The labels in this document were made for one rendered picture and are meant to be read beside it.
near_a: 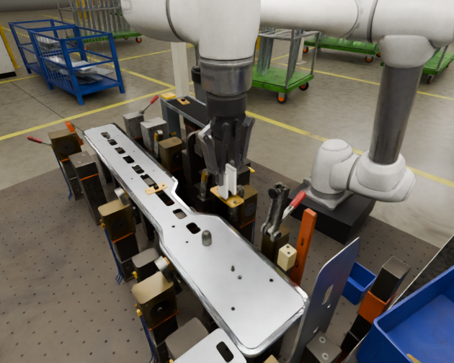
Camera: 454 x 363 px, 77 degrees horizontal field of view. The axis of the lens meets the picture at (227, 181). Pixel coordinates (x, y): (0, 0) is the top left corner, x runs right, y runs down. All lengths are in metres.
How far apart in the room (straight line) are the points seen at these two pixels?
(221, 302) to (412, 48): 0.80
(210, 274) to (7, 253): 0.99
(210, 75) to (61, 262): 1.09
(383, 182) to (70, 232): 1.35
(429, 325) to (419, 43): 0.66
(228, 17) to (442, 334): 0.75
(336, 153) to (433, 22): 0.56
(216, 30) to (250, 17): 0.05
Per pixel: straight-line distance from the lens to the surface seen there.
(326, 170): 1.27
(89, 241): 1.43
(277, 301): 0.78
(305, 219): 0.72
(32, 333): 1.24
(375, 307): 0.72
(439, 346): 0.81
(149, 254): 0.89
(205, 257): 0.85
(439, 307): 0.87
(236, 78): 0.48
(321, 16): 0.77
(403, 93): 1.01
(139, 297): 0.75
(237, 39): 0.47
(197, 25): 0.48
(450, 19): 0.90
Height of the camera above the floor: 1.66
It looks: 36 degrees down
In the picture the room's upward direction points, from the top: straight up
